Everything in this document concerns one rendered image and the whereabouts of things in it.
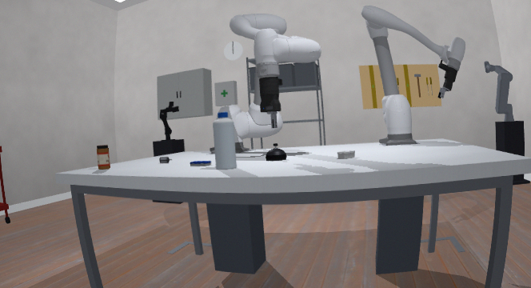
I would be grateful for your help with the brown spice jar with black lid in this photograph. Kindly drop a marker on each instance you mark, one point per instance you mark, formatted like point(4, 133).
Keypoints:
point(103, 157)

